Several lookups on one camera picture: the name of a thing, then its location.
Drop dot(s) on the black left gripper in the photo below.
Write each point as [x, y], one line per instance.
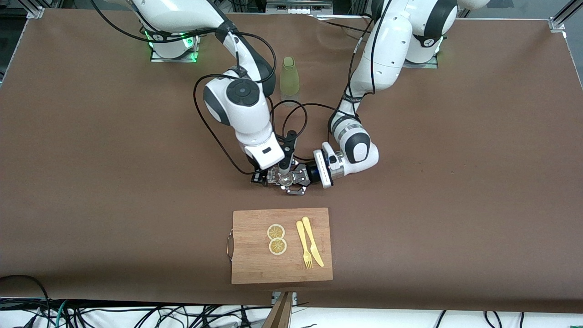
[313, 173]

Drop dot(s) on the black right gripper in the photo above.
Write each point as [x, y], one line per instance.
[259, 178]

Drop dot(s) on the steel double jigger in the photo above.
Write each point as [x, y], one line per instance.
[286, 180]

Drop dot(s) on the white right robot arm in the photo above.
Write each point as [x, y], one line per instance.
[246, 118]

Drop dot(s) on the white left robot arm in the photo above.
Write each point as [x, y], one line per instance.
[391, 45]

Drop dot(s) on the lemon slice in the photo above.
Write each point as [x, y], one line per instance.
[278, 246]
[276, 231]

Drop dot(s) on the yellow plastic fork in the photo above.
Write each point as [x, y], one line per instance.
[302, 237]

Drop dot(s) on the yellow plastic knife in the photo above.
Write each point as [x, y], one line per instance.
[313, 241]

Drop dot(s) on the wooden cutting board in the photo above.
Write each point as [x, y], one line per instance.
[255, 264]

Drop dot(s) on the green sleeved glass bottle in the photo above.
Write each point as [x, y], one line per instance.
[290, 77]

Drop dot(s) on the grey power strip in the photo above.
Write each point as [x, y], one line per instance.
[298, 8]

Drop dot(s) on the metal post bracket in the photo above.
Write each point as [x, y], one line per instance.
[294, 296]

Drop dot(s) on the wooden camera post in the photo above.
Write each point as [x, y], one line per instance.
[280, 314]

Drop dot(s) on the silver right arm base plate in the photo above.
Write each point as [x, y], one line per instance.
[173, 59]

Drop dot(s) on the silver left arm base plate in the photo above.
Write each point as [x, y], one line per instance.
[428, 65]

